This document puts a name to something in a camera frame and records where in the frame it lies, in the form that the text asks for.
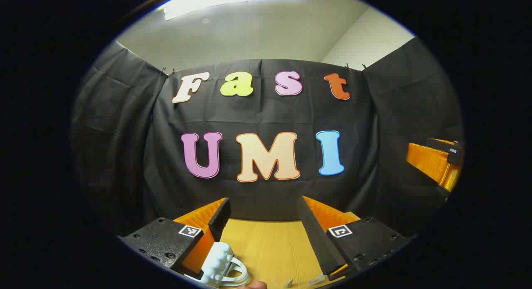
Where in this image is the small white suitcase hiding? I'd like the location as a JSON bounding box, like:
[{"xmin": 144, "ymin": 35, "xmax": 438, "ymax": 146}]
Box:
[{"xmin": 185, "ymin": 241, "xmax": 250, "ymax": 289}]

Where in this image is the black backdrop cloth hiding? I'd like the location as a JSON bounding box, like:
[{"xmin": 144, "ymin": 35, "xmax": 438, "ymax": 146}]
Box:
[{"xmin": 71, "ymin": 36, "xmax": 465, "ymax": 240}]

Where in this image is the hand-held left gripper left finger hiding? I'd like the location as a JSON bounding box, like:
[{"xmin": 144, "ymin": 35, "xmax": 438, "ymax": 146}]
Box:
[{"xmin": 118, "ymin": 197, "xmax": 232, "ymax": 280}]

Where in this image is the ceiling light panel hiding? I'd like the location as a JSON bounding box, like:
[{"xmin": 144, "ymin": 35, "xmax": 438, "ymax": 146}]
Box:
[{"xmin": 158, "ymin": 0, "xmax": 251, "ymax": 21}]

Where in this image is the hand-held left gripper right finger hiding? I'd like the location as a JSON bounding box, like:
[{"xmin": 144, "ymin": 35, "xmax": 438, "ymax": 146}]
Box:
[{"xmin": 297, "ymin": 195, "xmax": 417, "ymax": 281}]

